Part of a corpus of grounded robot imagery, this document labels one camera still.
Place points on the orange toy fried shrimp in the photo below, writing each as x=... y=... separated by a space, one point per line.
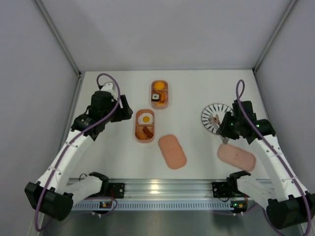
x=140 y=135

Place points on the orange round toy food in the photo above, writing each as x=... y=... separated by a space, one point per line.
x=159 y=85

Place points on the pink lunch box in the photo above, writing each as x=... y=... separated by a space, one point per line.
x=139 y=127
x=153 y=90

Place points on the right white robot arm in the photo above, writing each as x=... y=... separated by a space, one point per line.
x=251 y=145

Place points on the black white sushi roll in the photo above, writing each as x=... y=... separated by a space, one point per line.
x=155 y=97

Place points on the yellow toy chicken drumstick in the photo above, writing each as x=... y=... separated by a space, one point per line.
x=160 y=104

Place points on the left aluminium frame post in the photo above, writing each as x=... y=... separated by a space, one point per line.
x=56 y=34

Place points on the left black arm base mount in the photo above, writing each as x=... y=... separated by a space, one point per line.
x=114 y=190

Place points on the grey slotted cable duct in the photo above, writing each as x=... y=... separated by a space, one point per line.
x=120 y=205

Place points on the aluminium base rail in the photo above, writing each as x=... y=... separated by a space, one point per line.
x=167 y=189

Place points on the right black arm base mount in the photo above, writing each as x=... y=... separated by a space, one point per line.
x=221 y=189

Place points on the metal tongs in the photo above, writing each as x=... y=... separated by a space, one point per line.
x=215 y=124

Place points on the striped round plate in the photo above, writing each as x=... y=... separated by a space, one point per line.
x=217 y=110

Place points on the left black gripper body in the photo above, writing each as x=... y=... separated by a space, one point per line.
x=125 y=111

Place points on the pink box lid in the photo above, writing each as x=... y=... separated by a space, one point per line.
x=172 y=152
x=236 y=157

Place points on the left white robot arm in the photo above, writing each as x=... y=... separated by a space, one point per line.
x=51 y=194

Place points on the brown toy sausage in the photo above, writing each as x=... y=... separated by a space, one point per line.
x=148 y=133

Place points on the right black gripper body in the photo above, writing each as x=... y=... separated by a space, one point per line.
x=226 y=126

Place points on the white fried egg toy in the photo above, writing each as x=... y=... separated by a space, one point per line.
x=146 y=118

